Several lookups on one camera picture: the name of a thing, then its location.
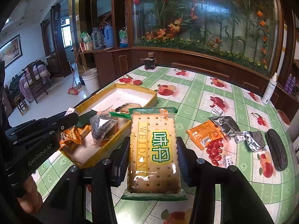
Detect dark green packet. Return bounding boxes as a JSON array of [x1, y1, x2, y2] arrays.
[[75, 110, 97, 128]]

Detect orange crinkled snack bag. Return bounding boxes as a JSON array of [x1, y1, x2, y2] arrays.
[[59, 127, 82, 150]]

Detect orange sachet snack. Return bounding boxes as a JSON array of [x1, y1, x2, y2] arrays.
[[186, 119, 223, 150]]

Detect clear bag dark snacks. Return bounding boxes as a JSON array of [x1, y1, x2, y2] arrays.
[[90, 113, 118, 146]]

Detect green cracker pack weidan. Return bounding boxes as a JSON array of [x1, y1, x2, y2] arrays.
[[122, 107, 187, 201]]

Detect small white candy pack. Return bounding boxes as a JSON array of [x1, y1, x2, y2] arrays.
[[223, 155, 234, 168]]

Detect green cracker pack plain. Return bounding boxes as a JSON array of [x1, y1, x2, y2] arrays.
[[110, 103, 141, 119]]

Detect silver foil bag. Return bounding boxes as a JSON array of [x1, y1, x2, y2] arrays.
[[243, 130, 266, 152], [209, 116, 242, 136]]

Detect small orange cracker box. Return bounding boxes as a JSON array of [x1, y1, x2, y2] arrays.
[[77, 125, 91, 139]]

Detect person's left hand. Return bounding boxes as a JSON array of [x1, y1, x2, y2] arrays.
[[18, 176, 43, 214]]

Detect red broom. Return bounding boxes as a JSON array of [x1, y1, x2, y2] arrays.
[[67, 49, 82, 95]]

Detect yellow white tray box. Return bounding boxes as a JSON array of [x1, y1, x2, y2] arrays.
[[60, 83, 157, 168]]

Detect white plastic bucket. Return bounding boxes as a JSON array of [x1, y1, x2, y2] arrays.
[[82, 68, 100, 93]]

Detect wooden chair with cloth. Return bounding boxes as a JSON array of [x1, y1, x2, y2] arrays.
[[19, 60, 51, 103]]

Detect green white bag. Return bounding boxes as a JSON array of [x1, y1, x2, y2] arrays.
[[80, 31, 94, 52]]

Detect grey water jug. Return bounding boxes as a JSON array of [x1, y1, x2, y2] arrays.
[[91, 27, 103, 49]]

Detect black glasses case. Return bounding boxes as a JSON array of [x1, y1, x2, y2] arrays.
[[265, 129, 288, 171]]

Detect blue green detergent bag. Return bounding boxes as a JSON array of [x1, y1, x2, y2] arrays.
[[119, 27, 128, 48]]

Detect dark ink bottle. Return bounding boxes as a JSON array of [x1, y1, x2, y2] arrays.
[[144, 52, 156, 70]]

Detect blue thermos jug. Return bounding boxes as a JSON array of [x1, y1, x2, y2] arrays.
[[104, 24, 114, 48]]

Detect white orange stool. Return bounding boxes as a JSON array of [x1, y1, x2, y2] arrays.
[[277, 110, 290, 128]]

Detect white spray bottle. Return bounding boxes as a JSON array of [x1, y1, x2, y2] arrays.
[[261, 72, 277, 105]]

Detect purple bottle right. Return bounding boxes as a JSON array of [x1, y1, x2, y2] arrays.
[[288, 77, 296, 95]]

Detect flower glass display panel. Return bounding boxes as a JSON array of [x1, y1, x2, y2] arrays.
[[132, 0, 278, 76]]

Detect framed wall painting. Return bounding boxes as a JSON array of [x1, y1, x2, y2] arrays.
[[0, 35, 23, 68]]

